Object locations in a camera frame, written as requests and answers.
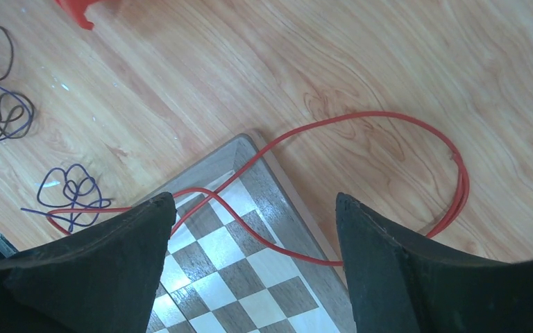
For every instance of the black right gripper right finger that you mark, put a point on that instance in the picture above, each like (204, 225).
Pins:
(401, 281)

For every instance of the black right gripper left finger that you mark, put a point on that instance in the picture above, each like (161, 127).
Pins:
(101, 279)

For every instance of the wooden chessboard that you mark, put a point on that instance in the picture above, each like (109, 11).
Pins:
(219, 276)

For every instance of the red plastic compartment tray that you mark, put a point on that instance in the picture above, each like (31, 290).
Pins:
(76, 10)

